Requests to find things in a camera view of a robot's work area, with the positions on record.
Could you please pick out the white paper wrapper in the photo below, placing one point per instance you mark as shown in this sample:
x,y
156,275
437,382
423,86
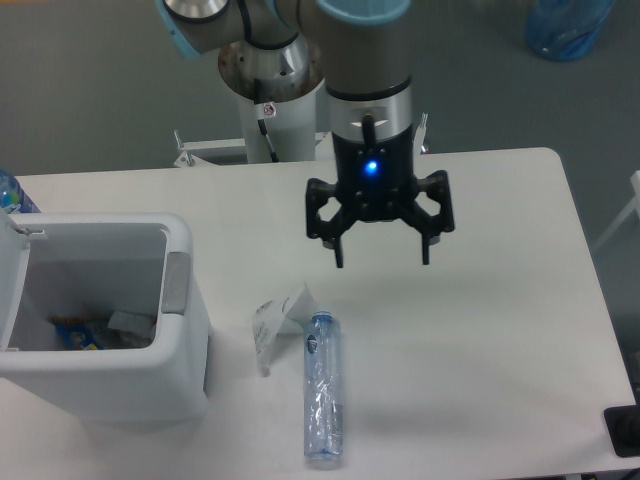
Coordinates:
x,y
277,317

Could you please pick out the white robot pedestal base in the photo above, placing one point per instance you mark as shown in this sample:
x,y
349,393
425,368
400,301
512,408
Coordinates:
x,y
276,92

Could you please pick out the blue water bottle at left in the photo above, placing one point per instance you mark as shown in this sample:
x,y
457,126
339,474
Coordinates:
x,y
14,199

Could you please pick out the grey crumpled trash piece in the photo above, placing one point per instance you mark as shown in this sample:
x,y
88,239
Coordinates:
x,y
133,330

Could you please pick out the white plastic trash can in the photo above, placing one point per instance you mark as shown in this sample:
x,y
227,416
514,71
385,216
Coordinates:
x,y
88,266

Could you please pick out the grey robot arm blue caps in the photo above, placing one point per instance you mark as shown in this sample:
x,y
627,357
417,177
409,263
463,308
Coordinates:
x,y
363,48

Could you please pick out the black device at table edge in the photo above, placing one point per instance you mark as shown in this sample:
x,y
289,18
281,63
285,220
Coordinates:
x,y
623,426

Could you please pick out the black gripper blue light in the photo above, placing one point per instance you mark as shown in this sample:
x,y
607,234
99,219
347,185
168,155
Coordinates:
x,y
374,176

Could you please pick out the blue yellow snack wrapper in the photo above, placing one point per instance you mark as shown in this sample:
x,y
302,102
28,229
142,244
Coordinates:
x,y
76,333

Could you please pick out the clear plastic bottle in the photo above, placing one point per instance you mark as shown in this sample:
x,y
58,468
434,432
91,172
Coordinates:
x,y
323,388

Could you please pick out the white frame at right edge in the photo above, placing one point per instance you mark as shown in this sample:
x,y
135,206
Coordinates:
x,y
630,210

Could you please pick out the blue plastic bag on floor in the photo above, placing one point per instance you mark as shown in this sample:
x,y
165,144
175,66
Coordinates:
x,y
565,30

